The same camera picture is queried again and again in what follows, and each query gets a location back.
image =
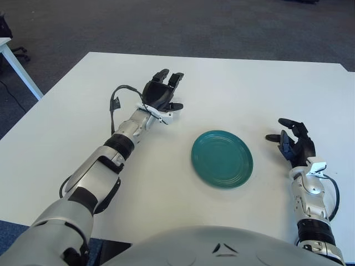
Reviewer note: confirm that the white side table with leg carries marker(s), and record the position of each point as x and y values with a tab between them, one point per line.
19	69

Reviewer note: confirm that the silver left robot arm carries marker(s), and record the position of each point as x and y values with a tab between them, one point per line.
88	171

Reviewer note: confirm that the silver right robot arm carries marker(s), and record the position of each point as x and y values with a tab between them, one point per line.
313	199

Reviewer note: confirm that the black office chair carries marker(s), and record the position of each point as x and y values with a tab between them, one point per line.
4	26

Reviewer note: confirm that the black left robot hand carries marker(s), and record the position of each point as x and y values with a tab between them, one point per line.
156	92

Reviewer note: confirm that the teal round plate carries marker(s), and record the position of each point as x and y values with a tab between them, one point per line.
222	159

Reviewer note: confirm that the grey robot torso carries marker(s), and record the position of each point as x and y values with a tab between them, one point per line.
222	249

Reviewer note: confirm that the black office chair base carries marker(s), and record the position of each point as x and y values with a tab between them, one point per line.
20	51

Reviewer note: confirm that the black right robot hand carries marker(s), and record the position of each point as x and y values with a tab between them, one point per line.
305	147

